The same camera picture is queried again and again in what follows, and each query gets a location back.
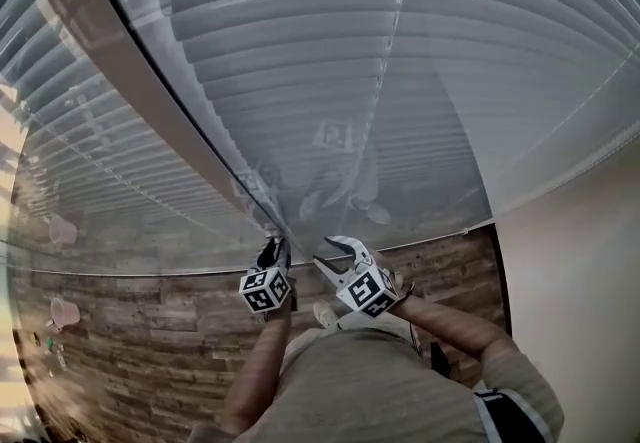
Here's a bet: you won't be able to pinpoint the pink plastic bucket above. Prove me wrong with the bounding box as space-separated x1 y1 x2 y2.
49 297 81 328

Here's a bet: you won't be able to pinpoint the black baseboard strip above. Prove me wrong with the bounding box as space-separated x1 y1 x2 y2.
492 225 511 337

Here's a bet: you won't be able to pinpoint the person's left shoe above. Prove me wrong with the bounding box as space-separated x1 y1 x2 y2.
312 299 339 328

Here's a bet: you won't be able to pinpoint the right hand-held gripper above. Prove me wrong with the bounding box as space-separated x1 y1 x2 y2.
312 235 402 319

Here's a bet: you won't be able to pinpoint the glass partition frame post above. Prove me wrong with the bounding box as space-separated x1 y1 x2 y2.
14 0 311 257

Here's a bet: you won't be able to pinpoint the person's light short-sleeved shirt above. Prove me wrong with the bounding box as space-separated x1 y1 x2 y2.
189 328 566 443

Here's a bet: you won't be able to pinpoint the person's left forearm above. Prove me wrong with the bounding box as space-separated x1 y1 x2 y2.
224 305 294 435

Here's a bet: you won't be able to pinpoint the black white-edged arm strap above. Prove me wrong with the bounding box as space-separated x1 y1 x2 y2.
472 388 549 443

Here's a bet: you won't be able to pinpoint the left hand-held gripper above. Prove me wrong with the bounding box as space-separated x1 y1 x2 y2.
238 237 300 315

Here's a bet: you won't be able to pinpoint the cluster of small floor items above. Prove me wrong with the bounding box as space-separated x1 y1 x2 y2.
29 330 69 372

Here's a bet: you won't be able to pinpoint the person's light trousers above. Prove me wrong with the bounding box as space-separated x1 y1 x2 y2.
324 315 424 352

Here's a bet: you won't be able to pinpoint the person's right forearm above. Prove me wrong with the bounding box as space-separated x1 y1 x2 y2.
392 298 521 372

